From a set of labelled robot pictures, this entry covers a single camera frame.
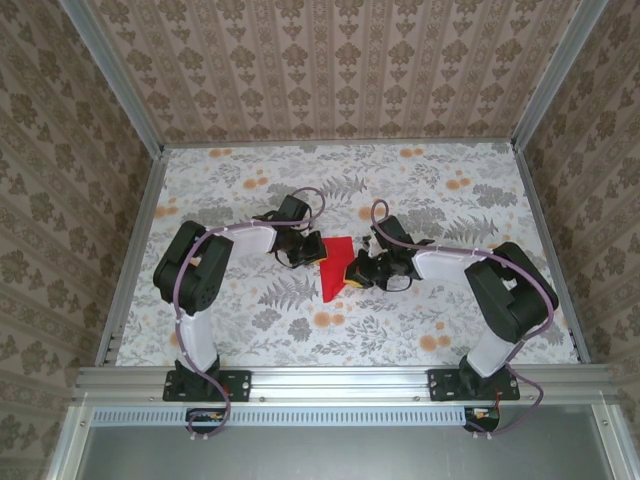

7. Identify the red square paper sheet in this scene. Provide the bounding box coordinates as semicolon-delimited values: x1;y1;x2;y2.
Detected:
318;235;354;304

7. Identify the floral patterned table cover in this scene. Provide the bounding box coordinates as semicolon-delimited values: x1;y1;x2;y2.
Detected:
114;143;584;369

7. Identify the grey metal panel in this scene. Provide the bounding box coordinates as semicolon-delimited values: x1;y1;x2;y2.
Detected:
74;424;614;480

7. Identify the black right connector board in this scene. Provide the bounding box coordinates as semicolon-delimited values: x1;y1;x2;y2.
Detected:
463;405;501;432

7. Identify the black connector board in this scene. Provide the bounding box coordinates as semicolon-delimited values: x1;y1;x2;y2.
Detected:
463;405;501;432
185;407;226;434

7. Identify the black left connector board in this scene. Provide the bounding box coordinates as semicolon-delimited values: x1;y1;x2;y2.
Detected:
185;407;226;434

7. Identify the aluminium rear table rail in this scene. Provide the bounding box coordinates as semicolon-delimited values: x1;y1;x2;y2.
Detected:
162;140;516;150

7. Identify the aluminium table rail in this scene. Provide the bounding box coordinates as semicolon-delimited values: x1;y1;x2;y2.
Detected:
162;140;516;150
94;149;169;369
512;144;591;364

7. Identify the aluminium mounting rail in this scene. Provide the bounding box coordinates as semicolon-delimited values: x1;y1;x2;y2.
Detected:
74;364;614;404

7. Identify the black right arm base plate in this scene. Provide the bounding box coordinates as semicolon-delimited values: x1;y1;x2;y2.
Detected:
428;368;521;403

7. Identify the grey slotted cable duct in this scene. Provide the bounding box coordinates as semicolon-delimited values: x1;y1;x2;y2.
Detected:
92;405;504;429

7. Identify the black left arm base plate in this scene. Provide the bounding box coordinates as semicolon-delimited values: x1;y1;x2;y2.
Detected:
163;368;252;403

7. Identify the aluminium left table rail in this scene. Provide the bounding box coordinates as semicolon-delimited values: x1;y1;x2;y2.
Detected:
94;149;169;369

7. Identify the aluminium right table rail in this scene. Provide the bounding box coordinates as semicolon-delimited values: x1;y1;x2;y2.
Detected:
512;144;591;364

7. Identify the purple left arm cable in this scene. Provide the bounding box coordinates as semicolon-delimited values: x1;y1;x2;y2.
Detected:
172;187;327;444

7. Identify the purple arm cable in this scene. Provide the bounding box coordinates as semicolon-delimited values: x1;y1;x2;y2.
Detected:
172;187;327;444
372;199;560;441

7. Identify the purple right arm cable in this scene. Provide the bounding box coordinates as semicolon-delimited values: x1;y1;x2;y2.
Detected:
372;199;560;441

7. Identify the aluminium left frame post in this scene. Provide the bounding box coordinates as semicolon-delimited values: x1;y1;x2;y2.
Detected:
59;0;166;156

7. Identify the aluminium frame post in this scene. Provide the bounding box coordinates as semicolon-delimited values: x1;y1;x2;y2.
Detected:
59;0;166;156
510;0;609;151

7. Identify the aluminium right frame post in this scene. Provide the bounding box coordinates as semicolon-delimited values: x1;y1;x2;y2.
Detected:
510;0;609;151

